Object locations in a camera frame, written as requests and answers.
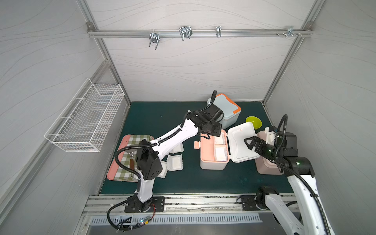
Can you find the metal u-bolt clamp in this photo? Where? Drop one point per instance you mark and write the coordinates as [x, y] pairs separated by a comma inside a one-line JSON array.
[[185, 32]]

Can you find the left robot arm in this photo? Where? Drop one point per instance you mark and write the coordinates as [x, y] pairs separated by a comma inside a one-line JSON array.
[[149, 157]]

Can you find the green checkered cloth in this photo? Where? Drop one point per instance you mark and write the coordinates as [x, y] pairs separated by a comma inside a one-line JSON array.
[[129, 164]]

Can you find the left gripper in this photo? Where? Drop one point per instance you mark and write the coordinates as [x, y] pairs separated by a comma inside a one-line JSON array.
[[214, 130]]

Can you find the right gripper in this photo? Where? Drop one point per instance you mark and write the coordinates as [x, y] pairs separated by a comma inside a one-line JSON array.
[[263, 147]]

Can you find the blue box orange handle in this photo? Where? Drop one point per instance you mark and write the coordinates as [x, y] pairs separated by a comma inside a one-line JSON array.
[[230, 109]]

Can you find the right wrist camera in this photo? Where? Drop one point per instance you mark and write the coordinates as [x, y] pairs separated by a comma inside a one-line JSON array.
[[270, 136]]

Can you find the metal hook clamp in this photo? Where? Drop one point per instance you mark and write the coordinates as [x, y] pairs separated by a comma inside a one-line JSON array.
[[154, 38]]

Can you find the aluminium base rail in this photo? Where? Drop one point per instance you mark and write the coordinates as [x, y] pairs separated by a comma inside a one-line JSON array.
[[174, 204]]

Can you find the green bowl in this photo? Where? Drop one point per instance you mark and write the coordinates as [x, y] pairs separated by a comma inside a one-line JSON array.
[[256, 122]]

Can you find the white box peach handle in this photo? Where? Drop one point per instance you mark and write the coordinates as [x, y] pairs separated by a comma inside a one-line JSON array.
[[237, 149]]

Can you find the white wire basket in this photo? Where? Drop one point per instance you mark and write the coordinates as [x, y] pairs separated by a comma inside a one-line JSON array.
[[85, 122]]

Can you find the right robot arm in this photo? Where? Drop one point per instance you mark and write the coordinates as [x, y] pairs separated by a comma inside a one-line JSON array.
[[314, 218]]

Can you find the metal screw bracket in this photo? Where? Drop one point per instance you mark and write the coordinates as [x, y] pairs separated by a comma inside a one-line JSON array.
[[290, 32]]

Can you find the aluminium crossbar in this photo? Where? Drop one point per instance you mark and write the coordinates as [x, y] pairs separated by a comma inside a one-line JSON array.
[[197, 33]]

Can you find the green table mat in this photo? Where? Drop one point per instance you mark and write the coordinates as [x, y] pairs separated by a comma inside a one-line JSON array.
[[157, 118]]

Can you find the pink tray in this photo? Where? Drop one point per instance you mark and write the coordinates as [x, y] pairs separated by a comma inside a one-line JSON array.
[[116, 170]]

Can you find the pink first aid box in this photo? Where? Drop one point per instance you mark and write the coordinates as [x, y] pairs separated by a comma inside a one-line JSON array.
[[263, 165]]

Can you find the small metal bracket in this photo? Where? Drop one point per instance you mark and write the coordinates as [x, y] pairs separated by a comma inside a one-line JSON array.
[[218, 31]]

